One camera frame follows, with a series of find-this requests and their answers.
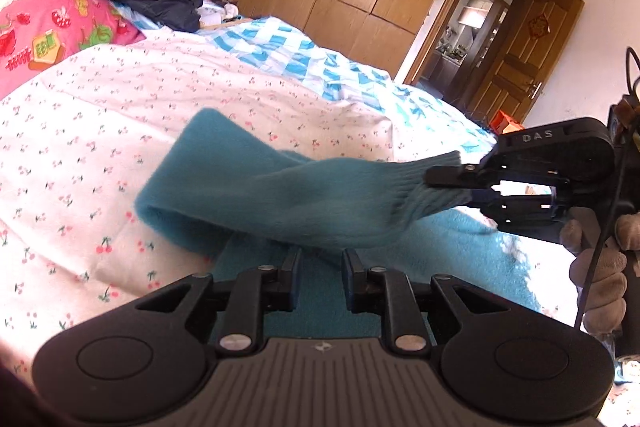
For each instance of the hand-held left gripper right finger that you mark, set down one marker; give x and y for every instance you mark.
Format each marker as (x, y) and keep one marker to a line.
(348, 282)

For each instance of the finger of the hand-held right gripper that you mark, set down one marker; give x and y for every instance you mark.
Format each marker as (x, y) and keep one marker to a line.
(515, 213)
(450, 176)

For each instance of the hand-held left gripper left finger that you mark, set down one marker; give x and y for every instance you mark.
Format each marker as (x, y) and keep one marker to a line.
(296, 282)

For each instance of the teal knitted sweater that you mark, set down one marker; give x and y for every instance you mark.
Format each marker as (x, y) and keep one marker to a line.
(300, 202)

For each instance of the person's right hand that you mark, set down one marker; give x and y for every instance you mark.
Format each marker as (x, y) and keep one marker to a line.
(602, 287)

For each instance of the orange box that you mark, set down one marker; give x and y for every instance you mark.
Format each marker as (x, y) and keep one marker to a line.
(506, 122)

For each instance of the brown wooden door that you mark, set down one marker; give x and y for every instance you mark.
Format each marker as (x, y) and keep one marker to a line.
(525, 67)

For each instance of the blue white checked blanket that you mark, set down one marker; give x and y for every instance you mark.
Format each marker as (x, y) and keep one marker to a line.
(280, 49)

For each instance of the white cherry-print bed sheet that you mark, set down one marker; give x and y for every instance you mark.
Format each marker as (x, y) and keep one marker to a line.
(100, 132)

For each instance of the pink cartoon-print quilt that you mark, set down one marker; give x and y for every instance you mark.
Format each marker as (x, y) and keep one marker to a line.
(45, 32)

